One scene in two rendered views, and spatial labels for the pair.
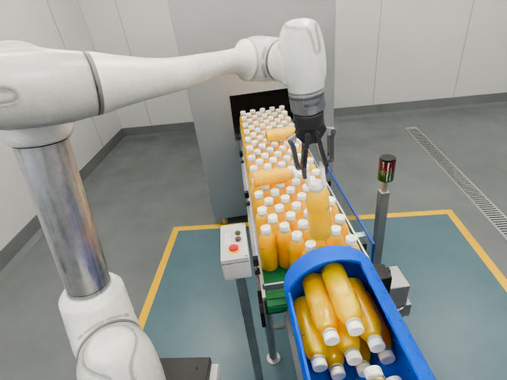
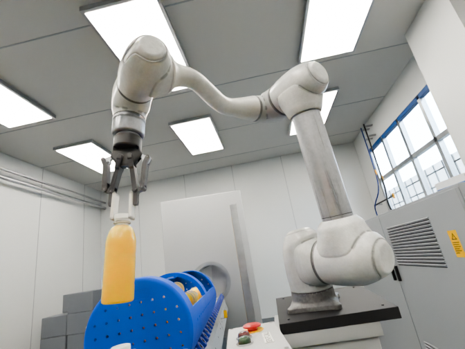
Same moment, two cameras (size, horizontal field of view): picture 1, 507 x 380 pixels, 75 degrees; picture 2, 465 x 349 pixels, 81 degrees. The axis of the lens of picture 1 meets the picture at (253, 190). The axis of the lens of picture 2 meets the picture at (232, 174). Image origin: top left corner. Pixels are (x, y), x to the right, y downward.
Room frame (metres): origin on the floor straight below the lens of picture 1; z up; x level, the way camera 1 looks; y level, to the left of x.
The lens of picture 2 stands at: (1.50, 0.10, 1.23)
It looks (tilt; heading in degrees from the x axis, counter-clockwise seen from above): 18 degrees up; 179
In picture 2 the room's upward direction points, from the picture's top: 9 degrees counter-clockwise
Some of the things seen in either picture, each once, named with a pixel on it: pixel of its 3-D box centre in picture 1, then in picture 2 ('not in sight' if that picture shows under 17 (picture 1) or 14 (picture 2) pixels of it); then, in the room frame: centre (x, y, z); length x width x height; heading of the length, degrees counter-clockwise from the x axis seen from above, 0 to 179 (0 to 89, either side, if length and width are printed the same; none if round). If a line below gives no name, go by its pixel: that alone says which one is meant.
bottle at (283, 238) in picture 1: (285, 246); not in sight; (1.00, -0.10, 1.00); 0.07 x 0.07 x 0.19
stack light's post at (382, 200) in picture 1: (373, 280); not in sight; (1.15, -0.55, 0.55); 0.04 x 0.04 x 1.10; 1
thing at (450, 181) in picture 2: not in sight; (459, 183); (-0.15, 1.51, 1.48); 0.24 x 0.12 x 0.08; 2
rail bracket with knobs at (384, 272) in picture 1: (376, 281); not in sight; (0.80, -0.39, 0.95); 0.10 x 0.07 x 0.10; 91
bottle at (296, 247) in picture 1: (297, 255); not in sight; (0.94, -0.14, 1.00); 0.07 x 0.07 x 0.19
